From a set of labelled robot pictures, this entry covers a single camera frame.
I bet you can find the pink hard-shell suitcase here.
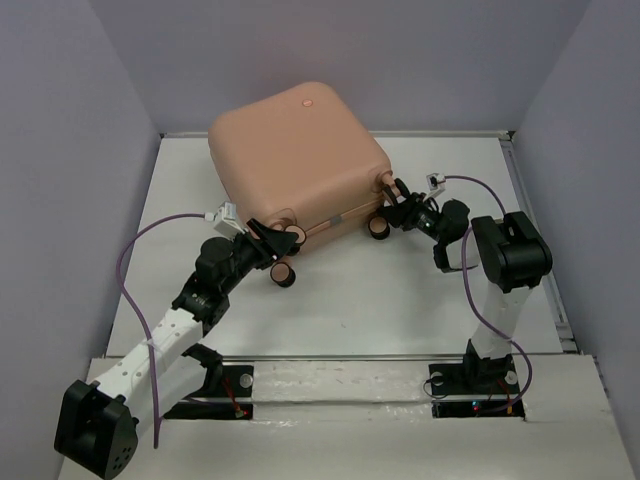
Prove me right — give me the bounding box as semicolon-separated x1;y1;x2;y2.
207;80;409;290

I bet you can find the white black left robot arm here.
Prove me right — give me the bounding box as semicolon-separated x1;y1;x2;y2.
54;219;306;479

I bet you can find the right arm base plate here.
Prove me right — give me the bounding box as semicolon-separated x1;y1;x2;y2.
423;363;526;419

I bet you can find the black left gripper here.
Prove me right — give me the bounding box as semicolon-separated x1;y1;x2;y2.
220;219;298;295

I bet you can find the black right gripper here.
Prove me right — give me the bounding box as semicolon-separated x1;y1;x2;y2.
375;191;446;243

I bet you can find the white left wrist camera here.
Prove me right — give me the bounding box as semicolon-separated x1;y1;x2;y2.
204;201;246;239

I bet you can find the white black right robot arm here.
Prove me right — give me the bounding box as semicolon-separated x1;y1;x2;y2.
368;174;553;402

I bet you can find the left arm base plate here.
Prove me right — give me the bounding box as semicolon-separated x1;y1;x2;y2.
164;364;254;421

